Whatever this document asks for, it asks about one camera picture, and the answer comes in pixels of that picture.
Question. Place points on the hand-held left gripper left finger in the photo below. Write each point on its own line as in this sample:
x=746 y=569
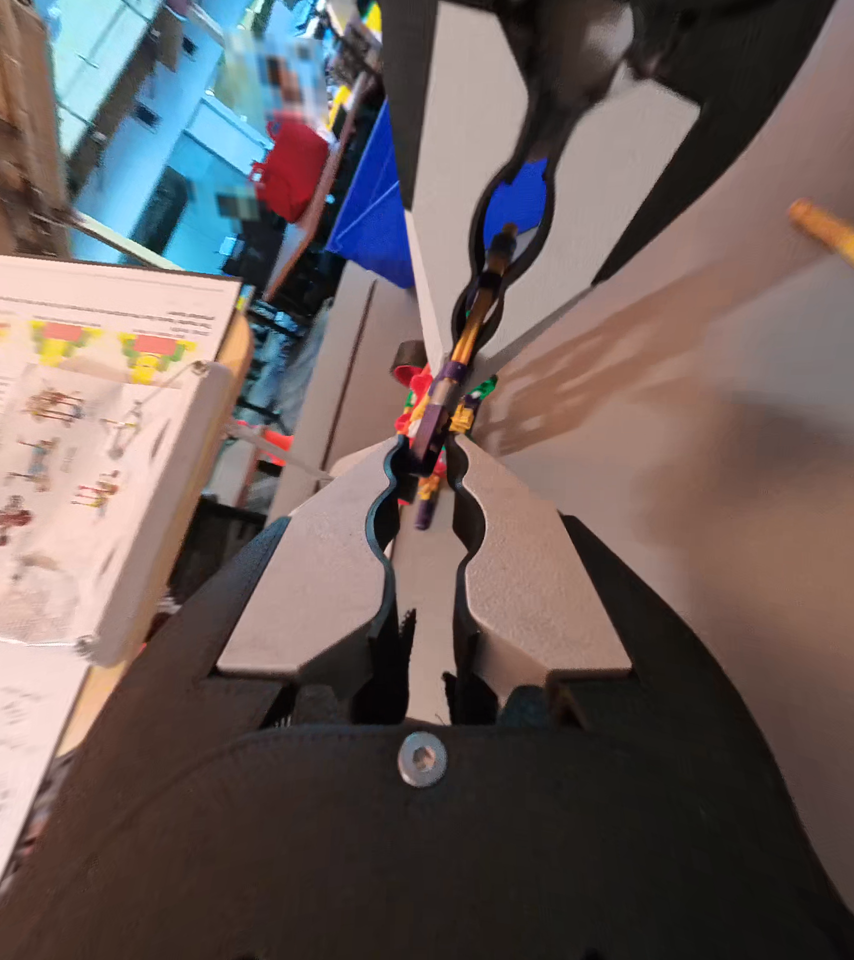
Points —
x=299 y=600

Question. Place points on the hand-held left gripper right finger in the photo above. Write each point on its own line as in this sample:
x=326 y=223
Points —
x=547 y=600

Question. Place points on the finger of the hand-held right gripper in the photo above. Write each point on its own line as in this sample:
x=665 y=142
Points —
x=614 y=187
x=464 y=112

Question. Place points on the blue bin with white tag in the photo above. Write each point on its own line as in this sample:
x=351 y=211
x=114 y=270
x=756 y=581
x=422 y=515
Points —
x=374 y=225

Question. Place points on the yellow plastic rod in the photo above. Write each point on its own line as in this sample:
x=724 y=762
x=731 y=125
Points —
x=847 y=244

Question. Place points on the colourful toy construction car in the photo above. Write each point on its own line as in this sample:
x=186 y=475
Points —
x=427 y=431

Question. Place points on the white document stand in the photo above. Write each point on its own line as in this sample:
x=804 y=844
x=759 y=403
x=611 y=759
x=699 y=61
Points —
x=172 y=487

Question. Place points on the red fabric bag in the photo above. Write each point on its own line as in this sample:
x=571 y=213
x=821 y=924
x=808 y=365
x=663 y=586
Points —
x=292 y=169

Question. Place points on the toy models picture leaflet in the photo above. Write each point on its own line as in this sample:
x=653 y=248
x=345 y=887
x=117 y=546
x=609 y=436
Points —
x=29 y=480

